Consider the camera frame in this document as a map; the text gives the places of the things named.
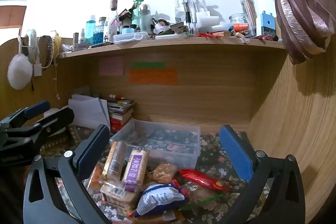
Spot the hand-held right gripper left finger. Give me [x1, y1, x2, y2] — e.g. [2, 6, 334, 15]
[23, 124, 111, 224]

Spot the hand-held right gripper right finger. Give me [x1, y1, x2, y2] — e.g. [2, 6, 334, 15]
[219, 125, 306, 224]

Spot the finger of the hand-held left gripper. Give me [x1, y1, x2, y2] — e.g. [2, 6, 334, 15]
[0, 100, 51, 128]
[5, 107, 75, 147]

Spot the brown gold snack bar packet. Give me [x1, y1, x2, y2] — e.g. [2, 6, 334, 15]
[104, 140, 127, 182]

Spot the red snack packet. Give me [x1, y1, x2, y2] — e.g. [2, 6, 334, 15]
[178, 169, 230, 191]

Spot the purple label biscuit packet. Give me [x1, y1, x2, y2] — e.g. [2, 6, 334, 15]
[121, 148, 150, 191]

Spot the bread packet with barcode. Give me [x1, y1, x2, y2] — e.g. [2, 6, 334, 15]
[100, 181, 143, 210]

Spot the clear plastic storage box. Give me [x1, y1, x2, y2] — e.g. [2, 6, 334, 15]
[110, 118, 201, 170]

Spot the crispy peanut snack packet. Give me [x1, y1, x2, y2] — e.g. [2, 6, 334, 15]
[152, 162, 178, 184]

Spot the blue white snack packet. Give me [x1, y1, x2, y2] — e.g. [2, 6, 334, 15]
[135, 179, 189, 218]

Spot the clear bag of brown snacks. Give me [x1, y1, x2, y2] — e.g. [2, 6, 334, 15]
[180, 183, 223, 212]

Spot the dark floral tablecloth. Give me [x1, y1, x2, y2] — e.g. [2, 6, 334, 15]
[39, 124, 271, 224]

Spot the orange snack packet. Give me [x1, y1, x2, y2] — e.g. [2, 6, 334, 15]
[87, 164, 105, 188]

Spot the white folded paper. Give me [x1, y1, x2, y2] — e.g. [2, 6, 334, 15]
[68, 94, 111, 130]

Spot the white fluffy pompom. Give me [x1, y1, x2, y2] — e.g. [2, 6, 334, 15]
[7, 54, 33, 90]

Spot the stack of books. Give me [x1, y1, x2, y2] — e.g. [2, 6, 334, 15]
[106, 98, 135, 133]

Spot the white red tube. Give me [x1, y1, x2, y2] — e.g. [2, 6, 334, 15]
[109, 94, 130, 102]

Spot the brown patterned headband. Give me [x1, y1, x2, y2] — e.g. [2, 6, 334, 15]
[39, 35, 54, 68]

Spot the white fluffy headband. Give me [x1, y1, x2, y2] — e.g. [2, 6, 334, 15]
[25, 29, 40, 62]

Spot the yellow headband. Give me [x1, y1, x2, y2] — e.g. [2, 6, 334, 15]
[54, 32, 63, 52]

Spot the pink sticky note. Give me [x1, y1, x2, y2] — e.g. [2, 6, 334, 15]
[99, 57, 124, 76]

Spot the bottle of blue beads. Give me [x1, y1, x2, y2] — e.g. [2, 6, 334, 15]
[94, 17, 107, 43]

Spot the blue liquid bottle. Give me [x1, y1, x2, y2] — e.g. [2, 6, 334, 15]
[85, 15, 97, 45]

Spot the orange wrapped snack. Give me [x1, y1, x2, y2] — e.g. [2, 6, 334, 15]
[127, 210, 185, 223]

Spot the brown wooden cabinet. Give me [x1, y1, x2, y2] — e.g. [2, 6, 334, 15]
[0, 5, 27, 29]

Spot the orange sticky note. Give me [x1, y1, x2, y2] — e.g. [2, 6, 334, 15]
[129, 69, 178, 86]

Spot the green sticky note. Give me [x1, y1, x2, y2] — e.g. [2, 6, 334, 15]
[132, 62, 166, 69]

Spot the flat clear plastic case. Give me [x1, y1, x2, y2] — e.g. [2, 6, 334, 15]
[113, 32, 150, 44]

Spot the cork topped glass bottle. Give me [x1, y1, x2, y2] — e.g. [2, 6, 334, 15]
[110, 0, 120, 28]

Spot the orange white cap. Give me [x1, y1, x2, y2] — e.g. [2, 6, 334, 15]
[232, 23, 248, 33]

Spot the wooden shelf board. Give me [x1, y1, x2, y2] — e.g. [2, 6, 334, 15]
[58, 36, 286, 59]

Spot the green capped bottle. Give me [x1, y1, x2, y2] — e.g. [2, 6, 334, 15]
[132, 0, 144, 28]

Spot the clear bottle silver cap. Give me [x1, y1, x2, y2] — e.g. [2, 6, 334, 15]
[139, 4, 151, 31]

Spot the blue box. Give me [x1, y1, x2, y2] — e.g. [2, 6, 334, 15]
[261, 11, 276, 37]

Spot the empty glass jar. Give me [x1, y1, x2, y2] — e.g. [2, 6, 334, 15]
[229, 13, 248, 30]

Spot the white box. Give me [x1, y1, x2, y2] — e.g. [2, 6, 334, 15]
[197, 11, 219, 30]

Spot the tall clear stick container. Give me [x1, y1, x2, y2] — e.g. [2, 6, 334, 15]
[240, 0, 256, 35]

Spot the clear acrylic brush organizer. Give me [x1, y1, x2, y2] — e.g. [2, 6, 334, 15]
[175, 0, 202, 33]

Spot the pink tied curtain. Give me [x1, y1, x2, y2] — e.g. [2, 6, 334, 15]
[231, 0, 336, 65]

